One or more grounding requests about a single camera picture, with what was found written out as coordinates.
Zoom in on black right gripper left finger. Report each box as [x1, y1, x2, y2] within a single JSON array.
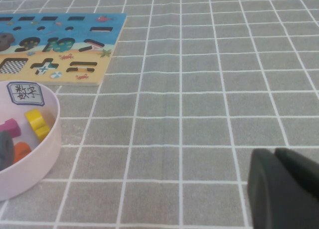
[[247, 148, 319, 229]]

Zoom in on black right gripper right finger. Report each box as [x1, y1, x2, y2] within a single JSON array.
[[274, 147, 319, 201]]

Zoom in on colourful wooden puzzle board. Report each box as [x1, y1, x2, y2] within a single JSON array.
[[0, 13, 127, 86]]

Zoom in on white round bowl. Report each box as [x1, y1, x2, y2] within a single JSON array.
[[0, 80, 62, 202]]

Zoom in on yellow wooden number piece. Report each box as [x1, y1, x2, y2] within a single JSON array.
[[24, 108, 52, 142]]

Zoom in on orange wooden number piece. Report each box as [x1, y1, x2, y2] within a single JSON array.
[[12, 142, 32, 164]]

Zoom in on dark grey wooden number piece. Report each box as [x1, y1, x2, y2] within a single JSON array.
[[0, 130, 15, 171]]

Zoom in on magenta wooden number piece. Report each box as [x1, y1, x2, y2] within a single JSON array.
[[0, 118, 21, 138]]

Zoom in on grey-purple wooden number piece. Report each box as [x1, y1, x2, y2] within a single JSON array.
[[0, 32, 15, 52]]

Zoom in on grey checked tablecloth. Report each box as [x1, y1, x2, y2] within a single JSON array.
[[0, 0, 319, 229]]

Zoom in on handwritten paper label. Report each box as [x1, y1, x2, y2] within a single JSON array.
[[6, 81, 45, 106]]

